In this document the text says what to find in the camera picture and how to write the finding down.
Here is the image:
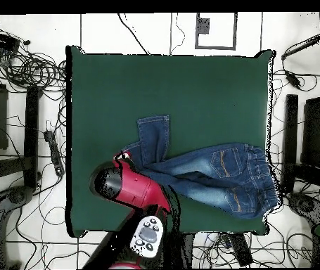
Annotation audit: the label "black power adapter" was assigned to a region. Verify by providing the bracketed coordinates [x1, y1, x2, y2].
[284, 70, 302, 89]

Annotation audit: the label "tangled black cable bundle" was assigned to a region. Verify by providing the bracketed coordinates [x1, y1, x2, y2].
[0, 41, 68, 94]
[193, 232, 314, 268]

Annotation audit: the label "black electronics box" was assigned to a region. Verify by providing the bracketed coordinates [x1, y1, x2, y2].
[0, 29, 21, 53]

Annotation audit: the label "black power strip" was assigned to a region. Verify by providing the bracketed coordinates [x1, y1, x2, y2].
[43, 129, 65, 177]

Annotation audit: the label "black stand bar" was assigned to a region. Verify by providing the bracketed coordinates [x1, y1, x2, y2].
[281, 94, 299, 194]
[23, 84, 41, 188]

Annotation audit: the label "black rod with cable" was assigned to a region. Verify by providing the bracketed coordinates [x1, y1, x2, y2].
[281, 32, 320, 61]

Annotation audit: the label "dark grey square plate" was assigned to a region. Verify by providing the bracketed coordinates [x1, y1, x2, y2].
[196, 17, 210, 35]

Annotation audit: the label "long black cable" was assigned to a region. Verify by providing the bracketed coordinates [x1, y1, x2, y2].
[117, 13, 151, 56]

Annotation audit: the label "dark green table cloth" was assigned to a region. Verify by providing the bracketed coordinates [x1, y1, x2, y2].
[65, 45, 276, 237]

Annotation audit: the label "black floor box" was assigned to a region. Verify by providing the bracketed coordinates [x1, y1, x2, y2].
[226, 232, 253, 267]

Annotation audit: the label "blue denim jeans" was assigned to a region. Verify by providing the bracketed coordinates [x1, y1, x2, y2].
[121, 114, 283, 220]

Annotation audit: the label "grey square floor frame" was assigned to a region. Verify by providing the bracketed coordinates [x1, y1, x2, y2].
[195, 12, 238, 51]

